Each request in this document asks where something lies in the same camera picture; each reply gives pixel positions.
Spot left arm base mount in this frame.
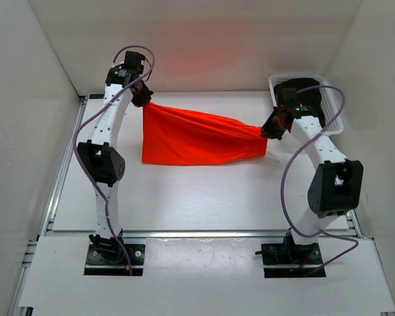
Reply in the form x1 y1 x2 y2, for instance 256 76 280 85
84 234 145 277

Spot orange shorts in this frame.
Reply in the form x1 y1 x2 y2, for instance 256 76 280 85
142 103 268 166

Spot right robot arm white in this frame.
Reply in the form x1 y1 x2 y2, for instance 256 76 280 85
261 88 363 263

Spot white plastic basket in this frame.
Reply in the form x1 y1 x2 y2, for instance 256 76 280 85
269 72 344 136

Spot aluminium rail front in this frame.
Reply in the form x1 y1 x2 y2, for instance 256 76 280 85
45 228 357 238

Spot black folded shorts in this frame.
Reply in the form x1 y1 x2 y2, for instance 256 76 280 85
274 78 325 127

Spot aluminium frame left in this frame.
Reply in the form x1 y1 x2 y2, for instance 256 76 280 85
6 95 88 315

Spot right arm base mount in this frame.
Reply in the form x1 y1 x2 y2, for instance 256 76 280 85
255 232 327 278

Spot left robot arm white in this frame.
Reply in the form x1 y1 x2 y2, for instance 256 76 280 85
73 46 155 265

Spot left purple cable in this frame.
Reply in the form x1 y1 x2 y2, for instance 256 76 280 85
72 45 157 275

